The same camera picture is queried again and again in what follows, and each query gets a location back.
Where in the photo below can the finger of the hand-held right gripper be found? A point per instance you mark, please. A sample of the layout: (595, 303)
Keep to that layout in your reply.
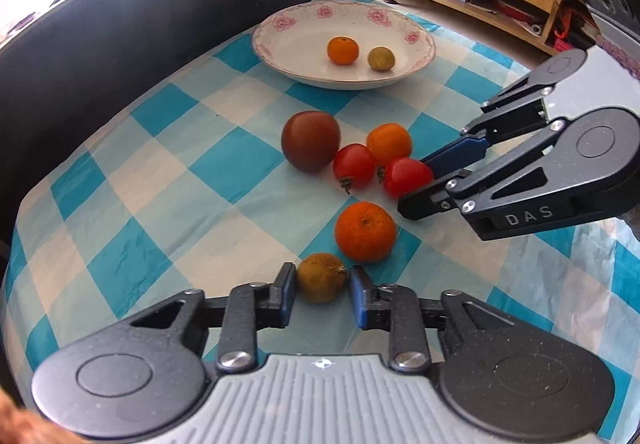
(457, 153)
(500, 174)

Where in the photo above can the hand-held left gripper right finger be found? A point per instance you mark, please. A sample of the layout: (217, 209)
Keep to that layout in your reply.
(357, 298)

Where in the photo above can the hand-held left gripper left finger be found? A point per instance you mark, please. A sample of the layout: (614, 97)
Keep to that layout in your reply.
(287, 295)

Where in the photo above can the brown kiwi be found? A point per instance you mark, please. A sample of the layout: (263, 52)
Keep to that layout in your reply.
(321, 278)

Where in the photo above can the oval red cherry tomato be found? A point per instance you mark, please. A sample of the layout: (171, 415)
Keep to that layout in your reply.
(406, 178)

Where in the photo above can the large tangerine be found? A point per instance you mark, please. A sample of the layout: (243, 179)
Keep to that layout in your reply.
(365, 231)

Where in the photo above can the small orange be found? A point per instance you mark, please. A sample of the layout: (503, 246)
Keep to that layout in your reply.
(343, 51)
(389, 143)

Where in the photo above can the round red cherry tomato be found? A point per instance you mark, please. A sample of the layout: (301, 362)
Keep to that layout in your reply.
(354, 165)

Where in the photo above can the dark red tomato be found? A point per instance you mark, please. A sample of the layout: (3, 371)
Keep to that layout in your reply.
(310, 141)

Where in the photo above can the white floral plate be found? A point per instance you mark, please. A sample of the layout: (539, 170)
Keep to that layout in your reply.
(300, 49)

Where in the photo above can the small green-yellow round fruit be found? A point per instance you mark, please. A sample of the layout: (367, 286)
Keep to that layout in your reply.
(381, 59)

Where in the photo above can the blue white checked tablecloth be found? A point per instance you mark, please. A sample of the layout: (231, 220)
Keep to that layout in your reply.
(150, 174)

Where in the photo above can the brown fuzzy cloth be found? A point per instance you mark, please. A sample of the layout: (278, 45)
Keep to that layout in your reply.
(25, 424)

